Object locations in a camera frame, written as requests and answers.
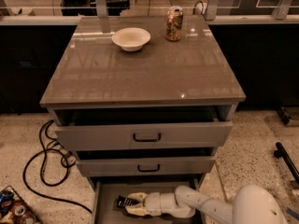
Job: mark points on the black office chair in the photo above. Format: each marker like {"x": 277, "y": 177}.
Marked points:
{"x": 78, "y": 7}

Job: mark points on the black stand leg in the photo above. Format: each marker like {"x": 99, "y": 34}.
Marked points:
{"x": 281, "y": 153}

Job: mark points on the blue tape strip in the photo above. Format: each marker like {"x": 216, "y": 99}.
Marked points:
{"x": 292, "y": 213}

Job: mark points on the grey drawer cabinet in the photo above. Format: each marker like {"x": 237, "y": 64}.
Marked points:
{"x": 94, "y": 73}

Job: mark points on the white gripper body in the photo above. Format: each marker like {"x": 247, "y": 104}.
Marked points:
{"x": 152, "y": 203}

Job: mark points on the orange patterned drink can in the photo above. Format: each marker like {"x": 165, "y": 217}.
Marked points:
{"x": 173, "y": 23}

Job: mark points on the bottom grey drawer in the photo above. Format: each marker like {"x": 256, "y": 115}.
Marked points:
{"x": 108, "y": 191}

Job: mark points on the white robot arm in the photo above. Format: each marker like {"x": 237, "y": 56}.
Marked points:
{"x": 252, "y": 205}

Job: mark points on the middle grey drawer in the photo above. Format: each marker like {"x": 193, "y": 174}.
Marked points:
{"x": 161, "y": 161}

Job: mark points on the grey drawer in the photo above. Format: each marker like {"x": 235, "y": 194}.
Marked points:
{"x": 108, "y": 191}
{"x": 144, "y": 128}
{"x": 161, "y": 161}

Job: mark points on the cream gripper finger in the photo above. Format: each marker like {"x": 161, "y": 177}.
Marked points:
{"x": 137, "y": 210}
{"x": 138, "y": 197}

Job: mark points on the white ceramic bowl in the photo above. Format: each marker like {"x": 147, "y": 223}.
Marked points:
{"x": 131, "y": 39}

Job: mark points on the top grey drawer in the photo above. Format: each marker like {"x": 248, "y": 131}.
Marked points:
{"x": 144, "y": 128}

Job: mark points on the wire basket of cans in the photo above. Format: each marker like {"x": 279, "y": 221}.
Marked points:
{"x": 14, "y": 209}

